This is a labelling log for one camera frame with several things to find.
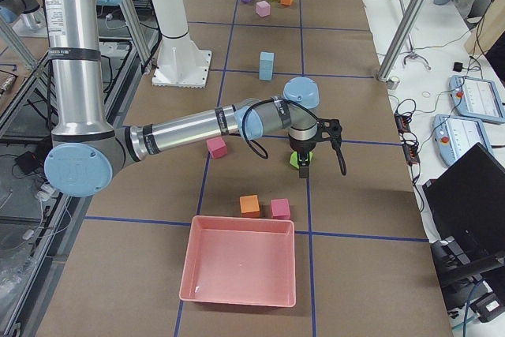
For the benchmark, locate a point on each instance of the lower teach pendant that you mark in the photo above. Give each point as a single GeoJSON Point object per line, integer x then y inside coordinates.
{"type": "Point", "coordinates": [456, 135]}

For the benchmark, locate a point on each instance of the black power adapter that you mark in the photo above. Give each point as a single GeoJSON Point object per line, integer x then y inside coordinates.
{"type": "Point", "coordinates": [458, 67]}

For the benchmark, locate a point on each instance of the black laptop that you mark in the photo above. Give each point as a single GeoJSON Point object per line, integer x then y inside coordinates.
{"type": "Point", "coordinates": [467, 200]}

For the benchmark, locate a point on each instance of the aluminium frame post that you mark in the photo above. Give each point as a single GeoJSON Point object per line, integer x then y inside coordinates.
{"type": "Point", "coordinates": [404, 28]}

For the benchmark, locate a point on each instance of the green foam block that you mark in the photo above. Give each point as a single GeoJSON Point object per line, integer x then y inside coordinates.
{"type": "Point", "coordinates": [294, 159]}

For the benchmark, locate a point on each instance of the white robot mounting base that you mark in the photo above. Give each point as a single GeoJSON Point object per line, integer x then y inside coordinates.
{"type": "Point", "coordinates": [180, 63]}

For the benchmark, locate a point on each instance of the magenta foam block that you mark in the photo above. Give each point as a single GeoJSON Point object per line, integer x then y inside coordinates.
{"type": "Point", "coordinates": [280, 209]}
{"type": "Point", "coordinates": [216, 147]}

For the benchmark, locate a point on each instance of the upper teach pendant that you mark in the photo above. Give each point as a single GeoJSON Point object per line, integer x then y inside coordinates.
{"type": "Point", "coordinates": [476, 98]}

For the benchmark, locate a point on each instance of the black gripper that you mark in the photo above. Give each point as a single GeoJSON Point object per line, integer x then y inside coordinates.
{"type": "Point", "coordinates": [301, 146]}

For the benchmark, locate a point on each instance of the light blue foam block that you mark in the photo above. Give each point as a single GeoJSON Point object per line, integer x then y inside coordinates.
{"type": "Point", "coordinates": [266, 59]}

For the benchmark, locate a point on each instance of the teach pendant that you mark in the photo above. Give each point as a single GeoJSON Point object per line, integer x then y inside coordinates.
{"type": "Point", "coordinates": [456, 135]}
{"type": "Point", "coordinates": [476, 98]}

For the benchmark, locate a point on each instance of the light pink foam block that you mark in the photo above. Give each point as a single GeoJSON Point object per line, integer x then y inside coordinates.
{"type": "Point", "coordinates": [263, 9]}

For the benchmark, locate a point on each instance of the pink plastic tray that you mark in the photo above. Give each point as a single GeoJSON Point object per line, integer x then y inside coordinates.
{"type": "Point", "coordinates": [240, 261]}

